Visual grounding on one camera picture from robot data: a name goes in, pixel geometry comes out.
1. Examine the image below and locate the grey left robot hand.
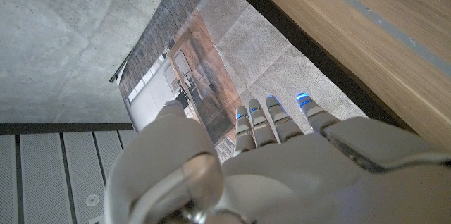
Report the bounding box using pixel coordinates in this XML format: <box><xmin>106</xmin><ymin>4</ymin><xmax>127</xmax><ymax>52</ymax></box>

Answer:
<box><xmin>104</xmin><ymin>92</ymin><xmax>451</xmax><ymax>224</ymax></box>

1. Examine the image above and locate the printed room backdrop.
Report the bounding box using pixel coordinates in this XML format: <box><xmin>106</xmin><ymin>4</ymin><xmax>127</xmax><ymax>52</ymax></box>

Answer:
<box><xmin>118</xmin><ymin>0</ymin><xmax>369</xmax><ymax>163</ymax></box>

